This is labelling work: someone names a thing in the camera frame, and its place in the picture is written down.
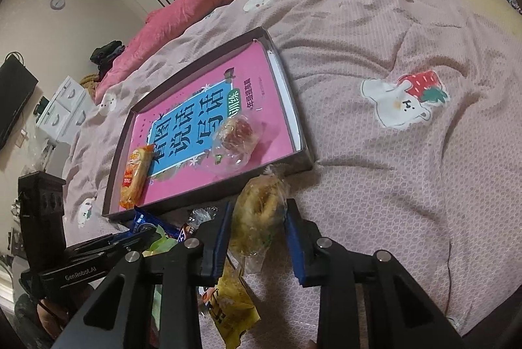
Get pink tray with dark rim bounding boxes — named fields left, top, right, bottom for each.
left=102, top=26, right=315, bottom=221

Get blue cookie packet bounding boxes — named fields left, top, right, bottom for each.
left=130, top=206, right=188, bottom=243

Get orange snack packet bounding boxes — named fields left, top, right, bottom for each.
left=119, top=145, right=158, bottom=210

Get black television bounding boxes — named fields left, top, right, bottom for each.
left=0, top=52, right=40, bottom=151

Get printed pink bed sheet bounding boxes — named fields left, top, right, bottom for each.
left=61, top=0, right=522, bottom=349

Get brown cloth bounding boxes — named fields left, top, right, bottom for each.
left=79, top=72, right=103, bottom=102

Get clear red pastry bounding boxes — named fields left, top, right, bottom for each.
left=206, top=116, right=266, bottom=180

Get pink book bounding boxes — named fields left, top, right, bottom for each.
left=122, top=41, right=304, bottom=208

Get pink quilt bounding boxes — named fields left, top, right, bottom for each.
left=96, top=0, right=463, bottom=105

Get green cake packet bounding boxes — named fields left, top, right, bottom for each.
left=146, top=235, right=181, bottom=257

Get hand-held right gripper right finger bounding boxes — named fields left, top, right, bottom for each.
left=283, top=198, right=466, bottom=349

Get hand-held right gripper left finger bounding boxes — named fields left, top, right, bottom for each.
left=53, top=200, right=235, bottom=349

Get person's left hand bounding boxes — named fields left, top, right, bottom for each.
left=37, top=301, right=71, bottom=338

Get yellow snack packet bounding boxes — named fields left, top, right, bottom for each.
left=199, top=263, right=262, bottom=348

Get clear yellow bread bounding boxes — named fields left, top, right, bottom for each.
left=227, top=165, right=292, bottom=273

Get dark red snack packet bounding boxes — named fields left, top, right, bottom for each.
left=178, top=224, right=205, bottom=243

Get white drawer cabinet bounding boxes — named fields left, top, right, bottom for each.
left=35, top=75, right=93, bottom=146

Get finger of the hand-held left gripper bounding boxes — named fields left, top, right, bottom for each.
left=62, top=228, right=164, bottom=257

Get dark clothes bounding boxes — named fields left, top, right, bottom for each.
left=90, top=41, right=125, bottom=69

